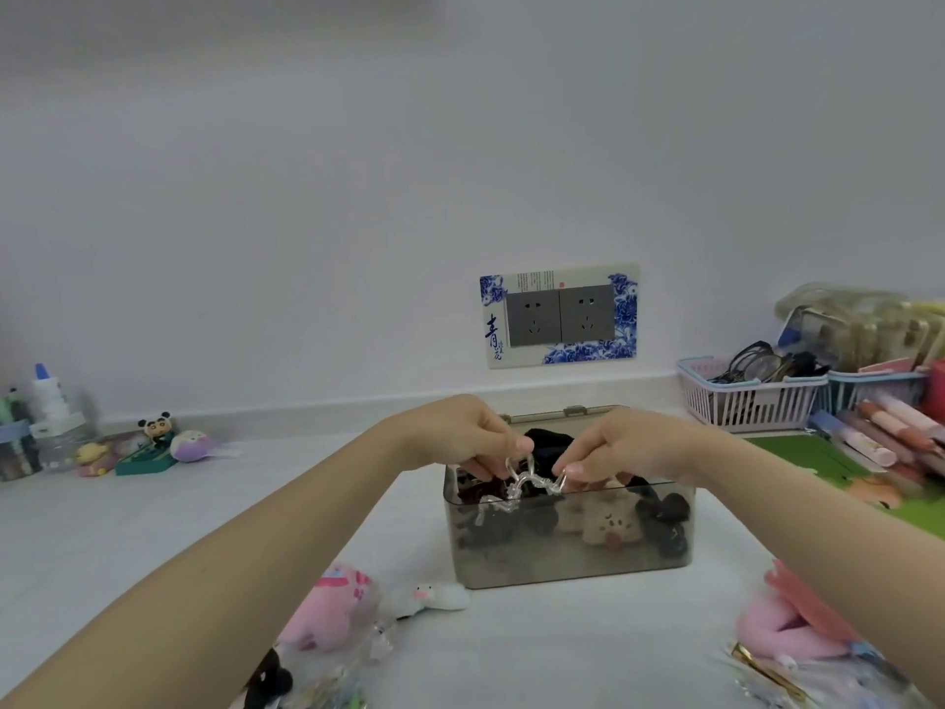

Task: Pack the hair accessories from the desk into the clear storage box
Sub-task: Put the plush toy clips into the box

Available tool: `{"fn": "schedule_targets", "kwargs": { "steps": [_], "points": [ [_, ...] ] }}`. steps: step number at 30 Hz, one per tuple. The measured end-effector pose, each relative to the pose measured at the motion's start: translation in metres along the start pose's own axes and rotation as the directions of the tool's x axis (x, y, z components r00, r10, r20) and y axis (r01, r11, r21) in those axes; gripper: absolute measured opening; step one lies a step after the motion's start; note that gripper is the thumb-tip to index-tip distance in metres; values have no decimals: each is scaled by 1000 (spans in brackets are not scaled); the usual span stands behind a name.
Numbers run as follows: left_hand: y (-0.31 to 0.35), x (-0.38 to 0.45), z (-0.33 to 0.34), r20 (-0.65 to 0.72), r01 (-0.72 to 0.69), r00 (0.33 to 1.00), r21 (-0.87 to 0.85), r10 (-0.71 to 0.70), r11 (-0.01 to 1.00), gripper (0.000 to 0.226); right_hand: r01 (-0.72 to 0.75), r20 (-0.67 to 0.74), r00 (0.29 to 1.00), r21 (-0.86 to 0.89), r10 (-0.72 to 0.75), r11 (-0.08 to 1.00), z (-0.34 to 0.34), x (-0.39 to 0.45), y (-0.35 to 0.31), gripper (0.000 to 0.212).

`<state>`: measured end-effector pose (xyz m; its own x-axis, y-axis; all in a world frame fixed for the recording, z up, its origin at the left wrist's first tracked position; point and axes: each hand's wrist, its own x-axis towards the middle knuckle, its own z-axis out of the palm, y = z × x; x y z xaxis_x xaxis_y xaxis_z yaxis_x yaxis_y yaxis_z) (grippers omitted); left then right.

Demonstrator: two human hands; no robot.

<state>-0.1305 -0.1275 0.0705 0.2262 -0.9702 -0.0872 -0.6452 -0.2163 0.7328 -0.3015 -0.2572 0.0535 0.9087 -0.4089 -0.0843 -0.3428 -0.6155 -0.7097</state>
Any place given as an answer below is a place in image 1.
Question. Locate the small pink grey figurine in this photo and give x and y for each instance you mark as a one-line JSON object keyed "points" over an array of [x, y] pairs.
{"points": [[131, 444]]}

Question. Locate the dark framed eyeglasses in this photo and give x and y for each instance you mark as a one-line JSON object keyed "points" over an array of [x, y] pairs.
{"points": [[753, 361]]}

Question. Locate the person's right forearm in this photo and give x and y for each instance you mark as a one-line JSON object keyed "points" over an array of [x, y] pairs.
{"points": [[827, 539]]}

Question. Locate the person's left forearm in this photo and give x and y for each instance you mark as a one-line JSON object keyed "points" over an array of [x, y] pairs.
{"points": [[207, 583]]}

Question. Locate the beige bear plush clip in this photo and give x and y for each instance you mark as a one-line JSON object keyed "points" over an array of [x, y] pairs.
{"points": [[605, 527]]}

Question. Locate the green desk mat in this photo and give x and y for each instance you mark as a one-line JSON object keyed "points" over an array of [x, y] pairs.
{"points": [[797, 454]]}

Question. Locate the red round tin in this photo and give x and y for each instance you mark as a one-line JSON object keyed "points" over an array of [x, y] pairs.
{"points": [[938, 391]]}

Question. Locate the small yellow figurine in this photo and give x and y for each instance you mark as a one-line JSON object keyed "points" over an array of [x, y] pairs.
{"points": [[92, 456]]}

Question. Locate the blue floral socket frame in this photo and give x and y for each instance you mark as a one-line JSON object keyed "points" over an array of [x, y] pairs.
{"points": [[491, 354]]}

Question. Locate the person's right hand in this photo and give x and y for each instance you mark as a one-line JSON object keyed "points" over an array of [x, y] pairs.
{"points": [[642, 446]]}

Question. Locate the clear pen holder cup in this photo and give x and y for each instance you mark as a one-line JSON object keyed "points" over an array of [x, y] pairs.
{"points": [[18, 454]]}

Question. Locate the pink plastic basket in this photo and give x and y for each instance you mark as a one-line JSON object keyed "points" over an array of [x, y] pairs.
{"points": [[753, 409]]}

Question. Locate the purple white plush ball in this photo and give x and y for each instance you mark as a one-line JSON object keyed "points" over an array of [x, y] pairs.
{"points": [[193, 446]]}

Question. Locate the black fabric bow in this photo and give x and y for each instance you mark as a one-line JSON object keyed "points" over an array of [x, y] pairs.
{"points": [[550, 444]]}

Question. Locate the grey wall socket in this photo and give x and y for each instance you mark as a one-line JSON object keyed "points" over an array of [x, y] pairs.
{"points": [[587, 312], [533, 317]]}

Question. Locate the white bottle with blue cap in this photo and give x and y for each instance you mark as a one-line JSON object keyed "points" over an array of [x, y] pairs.
{"points": [[48, 398]]}

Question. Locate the clear plastic bottle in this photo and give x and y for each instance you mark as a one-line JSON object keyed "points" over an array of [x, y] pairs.
{"points": [[70, 443]]}

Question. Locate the white fluffy plush clip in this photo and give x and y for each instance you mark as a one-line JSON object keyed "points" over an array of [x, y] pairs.
{"points": [[443, 598]]}

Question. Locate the blue plastic basket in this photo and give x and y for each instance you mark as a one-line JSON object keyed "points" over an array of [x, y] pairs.
{"points": [[871, 394]]}

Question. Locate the clear wavy hair claw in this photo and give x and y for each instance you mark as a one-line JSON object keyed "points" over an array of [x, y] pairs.
{"points": [[526, 483]]}

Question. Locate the panda figurine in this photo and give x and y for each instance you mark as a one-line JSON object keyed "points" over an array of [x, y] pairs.
{"points": [[157, 429]]}

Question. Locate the pile of small hair clips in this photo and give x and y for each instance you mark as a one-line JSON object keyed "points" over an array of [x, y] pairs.
{"points": [[340, 690]]}

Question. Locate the transparent grey storage box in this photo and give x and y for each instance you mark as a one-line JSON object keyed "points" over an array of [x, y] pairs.
{"points": [[517, 572]]}

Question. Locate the pink beaver plush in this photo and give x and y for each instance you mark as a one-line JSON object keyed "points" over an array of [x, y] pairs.
{"points": [[782, 627]]}

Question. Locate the person's left hand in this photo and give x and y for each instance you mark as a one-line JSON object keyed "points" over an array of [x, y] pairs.
{"points": [[458, 435]]}

